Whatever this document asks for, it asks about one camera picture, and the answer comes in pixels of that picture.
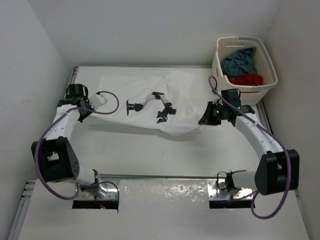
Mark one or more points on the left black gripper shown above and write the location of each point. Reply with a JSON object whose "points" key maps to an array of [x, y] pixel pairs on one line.
{"points": [[87, 102]]}

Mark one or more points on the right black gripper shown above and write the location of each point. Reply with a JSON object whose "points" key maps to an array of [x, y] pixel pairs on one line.
{"points": [[207, 119]]}

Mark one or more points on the white printed t shirt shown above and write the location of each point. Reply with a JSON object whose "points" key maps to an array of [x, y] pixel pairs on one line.
{"points": [[188, 94]]}

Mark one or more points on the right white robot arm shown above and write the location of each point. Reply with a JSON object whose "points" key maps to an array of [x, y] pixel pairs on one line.
{"points": [[278, 169]]}

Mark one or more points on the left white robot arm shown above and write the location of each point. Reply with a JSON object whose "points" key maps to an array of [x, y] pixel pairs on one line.
{"points": [[57, 160]]}

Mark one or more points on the red t shirt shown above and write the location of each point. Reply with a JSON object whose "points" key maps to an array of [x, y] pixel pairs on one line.
{"points": [[247, 80]]}

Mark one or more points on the cream plastic laundry basket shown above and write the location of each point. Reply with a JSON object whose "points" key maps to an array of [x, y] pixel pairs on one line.
{"points": [[262, 62]]}

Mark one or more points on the blue t shirt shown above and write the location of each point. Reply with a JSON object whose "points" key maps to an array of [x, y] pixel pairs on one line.
{"points": [[239, 63]]}

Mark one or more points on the white foreground cover board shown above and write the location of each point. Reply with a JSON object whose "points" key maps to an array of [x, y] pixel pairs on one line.
{"points": [[157, 210]]}

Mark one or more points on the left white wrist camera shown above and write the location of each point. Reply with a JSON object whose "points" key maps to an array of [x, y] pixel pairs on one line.
{"points": [[97, 100]]}

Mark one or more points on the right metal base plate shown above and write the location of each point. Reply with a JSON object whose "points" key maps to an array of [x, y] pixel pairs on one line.
{"points": [[216, 194]]}

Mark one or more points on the metal base plate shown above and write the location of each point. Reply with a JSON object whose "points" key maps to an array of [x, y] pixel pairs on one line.
{"points": [[216, 194], [106, 189]]}

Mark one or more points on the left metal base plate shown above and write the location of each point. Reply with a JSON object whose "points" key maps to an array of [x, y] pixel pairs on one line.
{"points": [[106, 189]]}

